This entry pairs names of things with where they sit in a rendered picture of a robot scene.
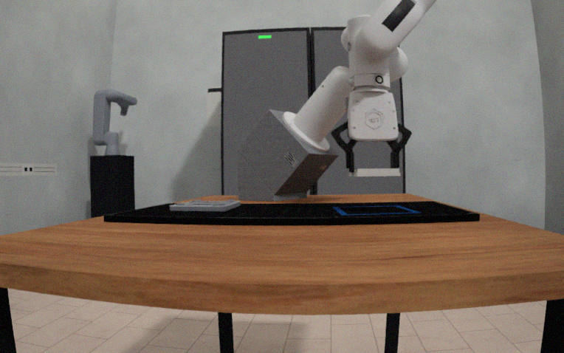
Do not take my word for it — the blue rectangular tape outline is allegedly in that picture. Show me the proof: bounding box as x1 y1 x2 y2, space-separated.
333 205 418 215

